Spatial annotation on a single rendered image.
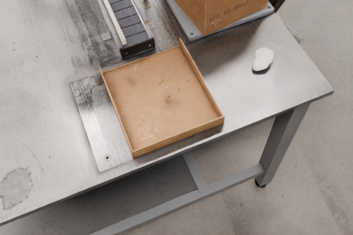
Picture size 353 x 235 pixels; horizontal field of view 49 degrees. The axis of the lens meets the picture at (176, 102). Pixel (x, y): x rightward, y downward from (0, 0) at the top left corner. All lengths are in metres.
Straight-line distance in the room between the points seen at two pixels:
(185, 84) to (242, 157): 0.89
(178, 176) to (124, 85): 0.63
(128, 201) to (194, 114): 0.67
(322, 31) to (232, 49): 1.33
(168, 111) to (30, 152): 0.39
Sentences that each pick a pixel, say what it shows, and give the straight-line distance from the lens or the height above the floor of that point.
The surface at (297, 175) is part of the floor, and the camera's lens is 1.95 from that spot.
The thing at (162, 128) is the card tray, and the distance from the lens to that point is 1.05.
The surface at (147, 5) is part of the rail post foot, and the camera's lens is 1.34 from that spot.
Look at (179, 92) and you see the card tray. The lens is 1.11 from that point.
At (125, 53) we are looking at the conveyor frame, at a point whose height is 0.86.
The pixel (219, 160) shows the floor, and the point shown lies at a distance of 1.92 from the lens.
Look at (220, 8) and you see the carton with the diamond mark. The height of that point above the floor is 0.94.
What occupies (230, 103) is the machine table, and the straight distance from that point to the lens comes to 1.10.
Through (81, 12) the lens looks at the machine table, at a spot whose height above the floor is 0.83.
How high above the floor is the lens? 1.76
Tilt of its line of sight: 58 degrees down
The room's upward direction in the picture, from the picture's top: 4 degrees counter-clockwise
